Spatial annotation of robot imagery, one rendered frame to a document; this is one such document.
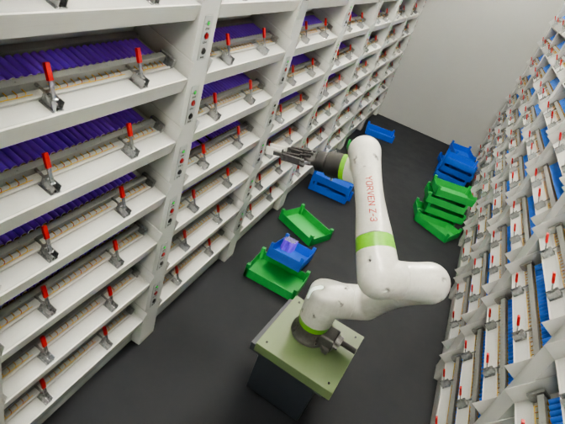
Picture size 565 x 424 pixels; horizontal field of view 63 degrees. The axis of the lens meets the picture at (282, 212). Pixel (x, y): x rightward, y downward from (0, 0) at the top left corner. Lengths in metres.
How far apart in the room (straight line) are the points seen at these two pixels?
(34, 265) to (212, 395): 0.98
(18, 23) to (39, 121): 0.19
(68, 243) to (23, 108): 0.42
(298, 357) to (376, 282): 0.57
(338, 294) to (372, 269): 0.39
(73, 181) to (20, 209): 0.15
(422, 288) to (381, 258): 0.15
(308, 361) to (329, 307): 0.23
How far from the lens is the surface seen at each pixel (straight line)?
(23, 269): 1.24
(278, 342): 1.77
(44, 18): 0.95
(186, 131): 1.47
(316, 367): 1.75
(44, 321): 1.40
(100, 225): 1.38
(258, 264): 2.56
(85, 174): 1.22
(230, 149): 1.92
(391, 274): 1.30
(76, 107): 1.08
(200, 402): 1.94
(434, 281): 1.38
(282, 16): 1.97
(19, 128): 0.99
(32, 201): 1.12
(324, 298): 1.64
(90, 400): 1.91
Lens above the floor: 1.61
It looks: 32 degrees down
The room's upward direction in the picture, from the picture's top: 20 degrees clockwise
